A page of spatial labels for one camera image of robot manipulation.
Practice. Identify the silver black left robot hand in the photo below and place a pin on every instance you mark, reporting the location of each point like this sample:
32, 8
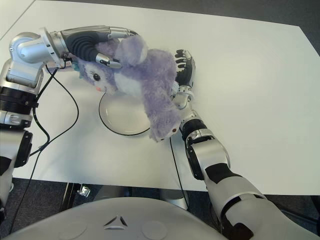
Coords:
80, 45

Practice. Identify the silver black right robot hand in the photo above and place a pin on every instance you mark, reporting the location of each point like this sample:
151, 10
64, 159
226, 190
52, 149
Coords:
187, 72

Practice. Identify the purple plush bunny doll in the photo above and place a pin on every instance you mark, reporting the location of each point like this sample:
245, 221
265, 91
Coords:
155, 82

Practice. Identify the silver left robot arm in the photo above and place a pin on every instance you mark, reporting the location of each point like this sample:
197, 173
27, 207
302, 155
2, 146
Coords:
25, 65

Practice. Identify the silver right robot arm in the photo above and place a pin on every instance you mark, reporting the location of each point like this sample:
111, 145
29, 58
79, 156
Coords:
212, 155

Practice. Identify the white plate with black rim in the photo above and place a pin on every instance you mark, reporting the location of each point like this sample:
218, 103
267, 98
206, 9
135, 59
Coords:
125, 117

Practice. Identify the grey robot leg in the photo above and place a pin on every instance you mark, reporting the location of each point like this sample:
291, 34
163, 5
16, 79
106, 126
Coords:
175, 198
112, 192

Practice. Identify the black table leg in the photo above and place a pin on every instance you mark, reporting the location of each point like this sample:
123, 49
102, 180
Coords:
68, 196

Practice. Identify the grey robot torso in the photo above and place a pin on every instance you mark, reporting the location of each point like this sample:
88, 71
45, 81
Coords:
112, 220

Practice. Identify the metal table bracket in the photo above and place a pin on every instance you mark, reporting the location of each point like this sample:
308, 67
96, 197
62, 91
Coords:
83, 191

